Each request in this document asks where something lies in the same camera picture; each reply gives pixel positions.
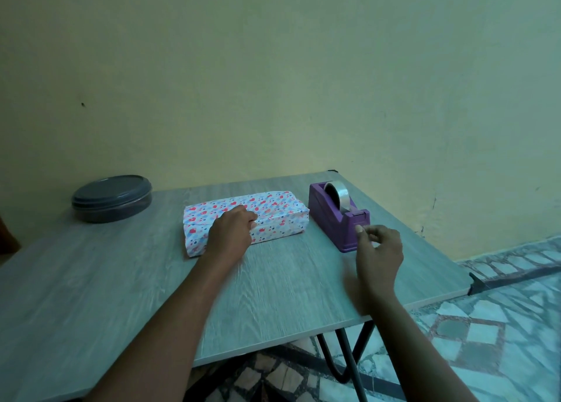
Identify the person's left forearm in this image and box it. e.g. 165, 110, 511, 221
83, 254, 243, 402

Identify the person's left hand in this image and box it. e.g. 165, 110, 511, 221
205, 205, 259, 263

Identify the black metal hairpin table leg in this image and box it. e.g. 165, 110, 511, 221
316, 320, 378, 402

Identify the round dark grey lidded container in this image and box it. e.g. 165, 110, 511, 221
71, 175, 153, 224

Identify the clear tape roll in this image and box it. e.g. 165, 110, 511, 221
323, 180, 356, 215

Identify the person's right hand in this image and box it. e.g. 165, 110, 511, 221
354, 224, 404, 299

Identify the gift box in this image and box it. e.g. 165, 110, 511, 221
183, 191, 310, 258

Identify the purple tape dispenser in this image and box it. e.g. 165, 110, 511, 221
308, 181, 371, 253

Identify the person's right forearm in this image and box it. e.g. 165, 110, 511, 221
363, 291, 481, 402

